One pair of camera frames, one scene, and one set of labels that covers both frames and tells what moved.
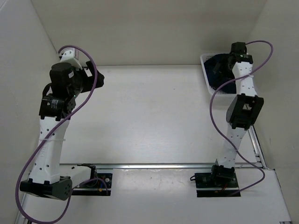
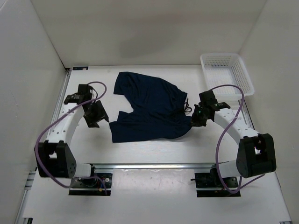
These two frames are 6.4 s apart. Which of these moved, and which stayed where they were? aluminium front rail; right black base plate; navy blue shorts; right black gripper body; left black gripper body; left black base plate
Moved: navy blue shorts; left black gripper body; right black gripper body
Stayed: aluminium front rail; right black base plate; left black base plate
